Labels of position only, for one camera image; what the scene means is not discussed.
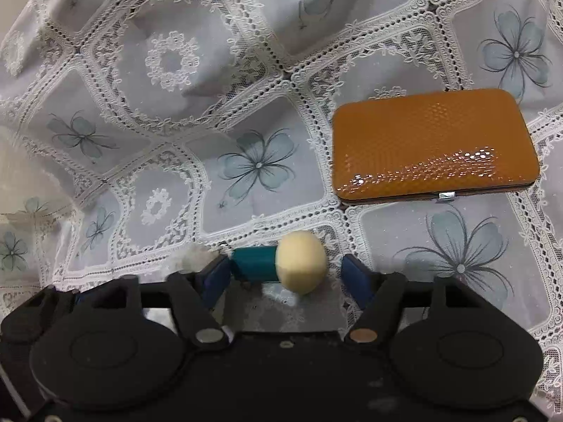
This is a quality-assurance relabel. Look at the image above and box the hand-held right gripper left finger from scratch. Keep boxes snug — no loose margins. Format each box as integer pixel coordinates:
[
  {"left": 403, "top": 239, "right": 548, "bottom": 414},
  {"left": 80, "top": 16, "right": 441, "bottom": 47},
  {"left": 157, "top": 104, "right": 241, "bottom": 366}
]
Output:
[{"left": 94, "top": 256, "right": 233, "bottom": 349}]

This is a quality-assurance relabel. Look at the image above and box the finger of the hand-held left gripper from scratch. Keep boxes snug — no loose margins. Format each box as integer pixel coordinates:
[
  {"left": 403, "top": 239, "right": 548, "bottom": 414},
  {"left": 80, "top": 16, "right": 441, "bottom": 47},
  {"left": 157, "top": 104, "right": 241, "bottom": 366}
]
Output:
[{"left": 24, "top": 285, "right": 96, "bottom": 318}]

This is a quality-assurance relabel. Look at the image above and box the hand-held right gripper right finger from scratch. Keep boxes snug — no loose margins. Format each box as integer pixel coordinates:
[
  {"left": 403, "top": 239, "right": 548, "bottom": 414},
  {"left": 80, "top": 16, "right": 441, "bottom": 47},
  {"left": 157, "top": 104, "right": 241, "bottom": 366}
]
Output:
[{"left": 340, "top": 254, "right": 485, "bottom": 349}]

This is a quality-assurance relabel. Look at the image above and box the cream sponge with teal handle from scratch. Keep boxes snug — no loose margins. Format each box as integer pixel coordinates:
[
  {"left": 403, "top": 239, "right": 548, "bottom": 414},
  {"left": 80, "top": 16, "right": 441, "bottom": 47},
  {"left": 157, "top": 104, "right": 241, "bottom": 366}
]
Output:
[{"left": 230, "top": 231, "right": 329, "bottom": 296}]

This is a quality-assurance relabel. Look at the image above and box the glossy orange brown case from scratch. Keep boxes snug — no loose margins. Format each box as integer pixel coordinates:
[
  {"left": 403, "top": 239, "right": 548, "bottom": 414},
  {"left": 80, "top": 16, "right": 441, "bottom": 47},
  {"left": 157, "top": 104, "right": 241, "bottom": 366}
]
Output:
[{"left": 331, "top": 89, "right": 543, "bottom": 206}]

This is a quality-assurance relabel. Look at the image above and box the white lace floral tablecloth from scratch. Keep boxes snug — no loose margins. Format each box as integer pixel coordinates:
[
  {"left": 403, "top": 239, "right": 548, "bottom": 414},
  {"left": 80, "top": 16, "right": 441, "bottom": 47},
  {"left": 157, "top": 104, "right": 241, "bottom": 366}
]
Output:
[{"left": 0, "top": 0, "right": 563, "bottom": 422}]

